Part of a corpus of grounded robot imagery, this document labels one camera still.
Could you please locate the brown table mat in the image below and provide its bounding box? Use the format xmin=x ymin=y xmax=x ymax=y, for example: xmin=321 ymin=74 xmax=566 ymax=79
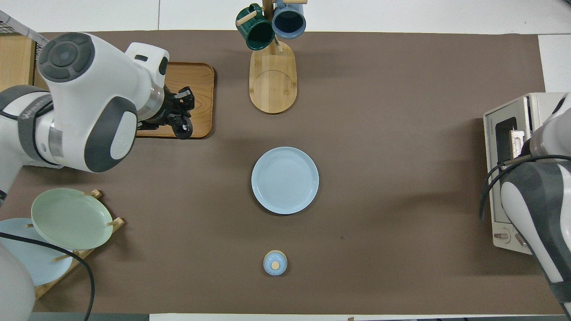
xmin=0 ymin=30 xmax=547 ymax=315

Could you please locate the pale green plate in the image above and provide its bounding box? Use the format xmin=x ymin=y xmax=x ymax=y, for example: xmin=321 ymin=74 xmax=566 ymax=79
xmin=31 ymin=188 xmax=114 ymax=251

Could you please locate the wooden mug tree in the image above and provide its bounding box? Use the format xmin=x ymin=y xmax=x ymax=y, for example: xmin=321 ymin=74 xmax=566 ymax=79
xmin=236 ymin=0 xmax=308 ymax=115

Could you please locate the wooden plate rack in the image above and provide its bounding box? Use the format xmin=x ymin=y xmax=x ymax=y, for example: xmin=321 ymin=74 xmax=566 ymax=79
xmin=33 ymin=189 xmax=124 ymax=299

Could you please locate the white toaster oven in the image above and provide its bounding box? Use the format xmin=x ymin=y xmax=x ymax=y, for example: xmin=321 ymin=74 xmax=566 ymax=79
xmin=483 ymin=92 xmax=571 ymax=255

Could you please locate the blue mug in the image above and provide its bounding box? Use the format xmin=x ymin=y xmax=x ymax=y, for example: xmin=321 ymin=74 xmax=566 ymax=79
xmin=272 ymin=2 xmax=307 ymax=40

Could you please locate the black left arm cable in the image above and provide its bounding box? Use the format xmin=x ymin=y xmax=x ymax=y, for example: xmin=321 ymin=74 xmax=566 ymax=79
xmin=0 ymin=231 xmax=96 ymax=321

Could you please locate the light blue racked plate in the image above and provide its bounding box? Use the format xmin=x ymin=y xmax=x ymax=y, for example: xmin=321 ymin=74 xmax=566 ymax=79
xmin=0 ymin=218 xmax=74 ymax=287

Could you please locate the dark green mug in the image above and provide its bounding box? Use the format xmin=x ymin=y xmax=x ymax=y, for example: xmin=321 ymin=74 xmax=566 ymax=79
xmin=236 ymin=4 xmax=276 ymax=51

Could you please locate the oven door with glass window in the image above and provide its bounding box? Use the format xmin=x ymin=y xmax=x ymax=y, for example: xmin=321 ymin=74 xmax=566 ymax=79
xmin=484 ymin=107 xmax=531 ymax=223

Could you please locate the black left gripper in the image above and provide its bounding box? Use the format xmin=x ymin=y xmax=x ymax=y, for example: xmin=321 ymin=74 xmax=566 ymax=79
xmin=138 ymin=85 xmax=195 ymax=140

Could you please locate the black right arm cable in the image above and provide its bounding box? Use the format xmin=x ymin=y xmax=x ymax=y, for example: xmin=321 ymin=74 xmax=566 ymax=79
xmin=480 ymin=154 xmax=571 ymax=221

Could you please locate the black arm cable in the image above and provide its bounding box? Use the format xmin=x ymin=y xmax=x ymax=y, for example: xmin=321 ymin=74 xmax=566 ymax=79
xmin=480 ymin=154 xmax=571 ymax=221
xmin=0 ymin=231 xmax=96 ymax=321

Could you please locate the wooden serving tray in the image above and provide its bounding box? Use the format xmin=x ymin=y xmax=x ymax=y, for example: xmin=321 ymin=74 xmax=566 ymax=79
xmin=134 ymin=61 xmax=215 ymax=140

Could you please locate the two-tier wooden shelf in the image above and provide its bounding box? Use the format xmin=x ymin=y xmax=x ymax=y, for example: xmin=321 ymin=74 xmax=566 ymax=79
xmin=0 ymin=33 xmax=50 ymax=92

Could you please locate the light blue ridged plate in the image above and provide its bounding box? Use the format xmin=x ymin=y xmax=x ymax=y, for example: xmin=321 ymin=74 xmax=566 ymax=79
xmin=251 ymin=147 xmax=320 ymax=215

